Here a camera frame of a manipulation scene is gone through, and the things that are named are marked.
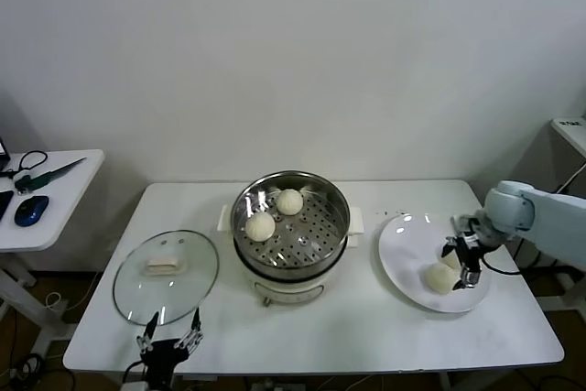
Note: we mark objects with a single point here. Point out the perforated steel steamer basket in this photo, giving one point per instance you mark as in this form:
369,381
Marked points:
316,235

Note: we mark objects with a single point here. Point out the round glass pot lid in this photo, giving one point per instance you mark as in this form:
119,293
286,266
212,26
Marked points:
137,290

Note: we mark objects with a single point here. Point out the long dark green tool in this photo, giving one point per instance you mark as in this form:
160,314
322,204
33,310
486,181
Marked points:
55,173

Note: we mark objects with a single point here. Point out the white shelf with label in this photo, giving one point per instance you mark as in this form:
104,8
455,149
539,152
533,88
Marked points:
572,132

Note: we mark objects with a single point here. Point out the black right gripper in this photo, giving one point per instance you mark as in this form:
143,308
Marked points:
470,251

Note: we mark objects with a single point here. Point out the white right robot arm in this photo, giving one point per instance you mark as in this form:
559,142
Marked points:
549,217

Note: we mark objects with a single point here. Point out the dark laptop corner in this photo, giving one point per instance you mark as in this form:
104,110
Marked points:
3,148

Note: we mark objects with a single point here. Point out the small white side table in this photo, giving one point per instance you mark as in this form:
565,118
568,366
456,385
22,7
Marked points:
68,208

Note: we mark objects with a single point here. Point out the white electric cooker pot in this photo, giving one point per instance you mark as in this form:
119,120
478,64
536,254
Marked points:
284,292

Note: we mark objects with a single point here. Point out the blue computer mouse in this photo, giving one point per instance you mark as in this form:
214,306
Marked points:
31,210

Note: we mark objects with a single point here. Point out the black phone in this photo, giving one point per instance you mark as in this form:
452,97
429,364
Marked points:
5,203

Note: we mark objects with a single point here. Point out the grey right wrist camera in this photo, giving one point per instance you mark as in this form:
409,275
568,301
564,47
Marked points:
464,224

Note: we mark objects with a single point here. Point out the large white plate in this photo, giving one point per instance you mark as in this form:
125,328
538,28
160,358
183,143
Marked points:
403,244

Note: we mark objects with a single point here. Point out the white steamed baozi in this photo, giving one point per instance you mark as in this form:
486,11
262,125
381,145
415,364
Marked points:
440,279
289,201
451,263
260,226

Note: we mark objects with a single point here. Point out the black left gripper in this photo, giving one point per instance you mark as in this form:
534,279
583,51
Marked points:
162,356

